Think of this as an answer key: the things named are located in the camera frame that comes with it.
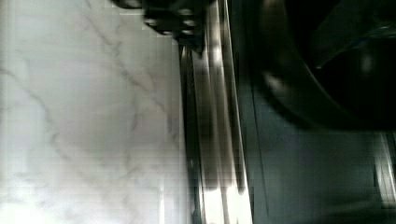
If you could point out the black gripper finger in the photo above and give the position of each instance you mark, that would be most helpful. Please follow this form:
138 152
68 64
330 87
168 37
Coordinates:
184 20

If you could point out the black bowl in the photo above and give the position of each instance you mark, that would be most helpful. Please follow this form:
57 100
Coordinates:
330 63

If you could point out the stainless steel toaster oven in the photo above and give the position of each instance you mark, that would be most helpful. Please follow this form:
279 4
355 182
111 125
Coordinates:
259 163

